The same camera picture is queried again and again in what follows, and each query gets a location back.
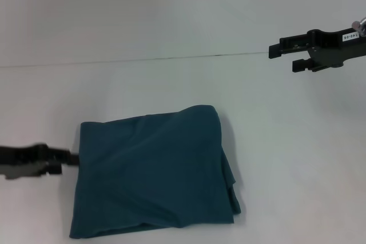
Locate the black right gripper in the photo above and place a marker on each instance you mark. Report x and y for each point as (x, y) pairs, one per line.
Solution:
(337, 48)

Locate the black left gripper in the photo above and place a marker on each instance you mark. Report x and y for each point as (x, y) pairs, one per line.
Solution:
(20, 161)

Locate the teal FREE! print t-shirt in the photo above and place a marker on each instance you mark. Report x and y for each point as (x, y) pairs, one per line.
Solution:
(154, 175)

